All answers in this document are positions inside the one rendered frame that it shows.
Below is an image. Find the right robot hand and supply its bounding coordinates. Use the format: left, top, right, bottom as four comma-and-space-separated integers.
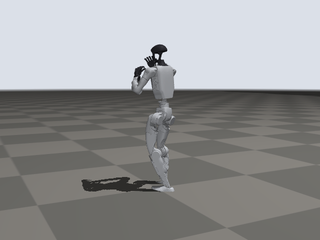
144, 56, 157, 68

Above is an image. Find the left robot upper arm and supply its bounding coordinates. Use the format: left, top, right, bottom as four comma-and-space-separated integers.
133, 67, 157, 95

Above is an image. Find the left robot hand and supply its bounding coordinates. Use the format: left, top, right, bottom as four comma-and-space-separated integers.
134, 66, 146, 81

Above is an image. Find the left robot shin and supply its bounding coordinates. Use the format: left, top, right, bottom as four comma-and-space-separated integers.
149, 150, 170, 188

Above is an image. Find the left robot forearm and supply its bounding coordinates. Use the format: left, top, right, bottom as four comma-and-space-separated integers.
131, 76, 139, 91

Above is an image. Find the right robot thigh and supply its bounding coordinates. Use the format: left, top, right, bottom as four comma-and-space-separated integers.
156, 115, 176, 157

